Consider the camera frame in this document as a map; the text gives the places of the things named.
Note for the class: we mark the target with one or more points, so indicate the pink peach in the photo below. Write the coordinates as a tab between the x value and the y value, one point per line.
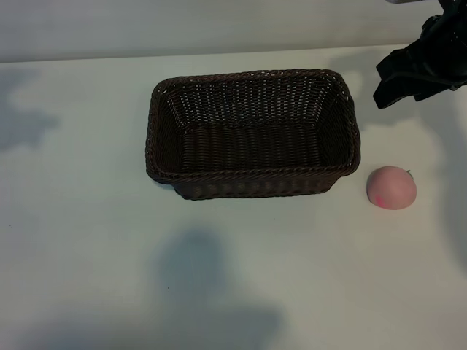
392	187

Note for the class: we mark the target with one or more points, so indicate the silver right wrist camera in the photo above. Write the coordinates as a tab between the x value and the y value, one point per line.
412	1

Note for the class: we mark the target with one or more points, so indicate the dark brown woven basket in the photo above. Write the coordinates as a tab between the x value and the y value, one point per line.
255	153

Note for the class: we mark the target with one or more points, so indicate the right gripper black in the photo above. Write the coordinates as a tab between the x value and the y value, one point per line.
445	47

